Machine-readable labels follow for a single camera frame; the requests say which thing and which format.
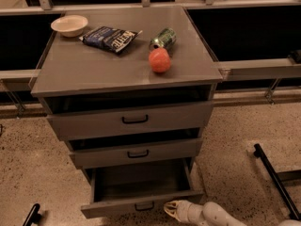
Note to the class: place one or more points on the grey drawer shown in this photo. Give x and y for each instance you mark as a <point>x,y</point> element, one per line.
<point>128,121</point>
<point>136,153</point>
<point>140,187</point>

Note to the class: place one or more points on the grey drawer cabinet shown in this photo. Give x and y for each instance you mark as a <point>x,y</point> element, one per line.
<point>78,78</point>

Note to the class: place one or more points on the black left base leg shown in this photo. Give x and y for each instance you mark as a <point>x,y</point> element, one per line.
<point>33,216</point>

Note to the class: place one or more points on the grey top drawer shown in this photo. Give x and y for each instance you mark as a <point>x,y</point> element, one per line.
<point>128,121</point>

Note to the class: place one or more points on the white bowl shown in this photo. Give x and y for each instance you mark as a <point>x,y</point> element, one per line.
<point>70,26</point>

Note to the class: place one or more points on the green soda can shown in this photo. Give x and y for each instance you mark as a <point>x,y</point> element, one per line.
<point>165,39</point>

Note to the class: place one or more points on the grey bottom drawer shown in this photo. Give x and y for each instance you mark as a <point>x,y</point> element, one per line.
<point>140,187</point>

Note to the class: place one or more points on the black right base leg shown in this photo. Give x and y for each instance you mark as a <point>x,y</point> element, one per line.
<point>278,179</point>

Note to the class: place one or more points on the grey middle drawer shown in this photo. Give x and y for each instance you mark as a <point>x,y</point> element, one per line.
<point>136,153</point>

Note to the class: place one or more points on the blue chip bag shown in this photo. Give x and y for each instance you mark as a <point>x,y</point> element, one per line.
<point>109,39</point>

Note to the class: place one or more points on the red apple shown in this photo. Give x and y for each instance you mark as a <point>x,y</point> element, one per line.
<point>159,60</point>

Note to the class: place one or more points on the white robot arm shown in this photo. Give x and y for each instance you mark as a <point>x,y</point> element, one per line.
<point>208,214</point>

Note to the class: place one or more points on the black base leg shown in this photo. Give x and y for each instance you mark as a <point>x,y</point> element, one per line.
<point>278,179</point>
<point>33,216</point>

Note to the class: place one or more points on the grey metal railing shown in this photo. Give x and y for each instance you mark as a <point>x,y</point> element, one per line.
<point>231,71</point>

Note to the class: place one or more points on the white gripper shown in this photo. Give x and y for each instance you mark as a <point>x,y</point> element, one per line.
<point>190,210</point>

